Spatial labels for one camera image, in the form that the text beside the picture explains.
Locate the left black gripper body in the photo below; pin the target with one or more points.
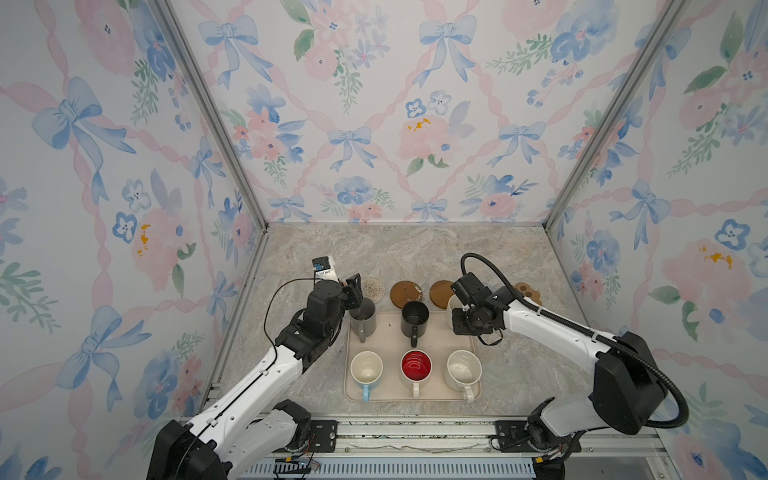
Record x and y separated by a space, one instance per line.
349 299

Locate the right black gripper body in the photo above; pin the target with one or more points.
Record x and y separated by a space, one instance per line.
464 323

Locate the brown paw shaped coaster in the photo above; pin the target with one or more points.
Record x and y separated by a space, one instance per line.
528 292

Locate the plain brown wooden coaster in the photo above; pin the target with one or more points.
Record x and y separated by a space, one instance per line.
440 293

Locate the colourful stitched white coaster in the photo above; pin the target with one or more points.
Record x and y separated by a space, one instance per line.
373 289

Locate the scratched brown wooden coaster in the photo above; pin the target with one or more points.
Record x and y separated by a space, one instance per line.
405 291

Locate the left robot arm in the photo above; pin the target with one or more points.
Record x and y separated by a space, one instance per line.
252 396

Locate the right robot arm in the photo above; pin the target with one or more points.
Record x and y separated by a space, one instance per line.
626 385

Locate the cream mug back right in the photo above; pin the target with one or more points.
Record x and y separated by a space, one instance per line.
453 302

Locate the grey mug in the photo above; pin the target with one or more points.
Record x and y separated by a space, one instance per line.
363 320

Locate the white mug front right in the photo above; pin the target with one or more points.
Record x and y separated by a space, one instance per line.
462 373

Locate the beige serving tray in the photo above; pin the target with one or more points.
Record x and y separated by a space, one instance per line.
388 342

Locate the black mug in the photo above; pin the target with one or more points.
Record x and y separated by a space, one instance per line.
415 316

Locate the red inside white mug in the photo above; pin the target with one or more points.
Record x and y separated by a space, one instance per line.
415 371

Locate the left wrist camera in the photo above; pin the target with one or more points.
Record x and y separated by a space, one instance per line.
324 268

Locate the white mug blue handle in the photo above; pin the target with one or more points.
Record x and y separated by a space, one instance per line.
366 369

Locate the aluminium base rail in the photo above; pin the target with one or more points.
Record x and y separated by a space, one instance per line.
417 447

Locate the left aluminium corner post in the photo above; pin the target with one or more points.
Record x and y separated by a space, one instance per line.
180 47

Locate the aluminium corner post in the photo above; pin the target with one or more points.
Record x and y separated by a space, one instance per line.
658 35
180 47

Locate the right aluminium corner post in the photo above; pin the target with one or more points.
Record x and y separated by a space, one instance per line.
658 35

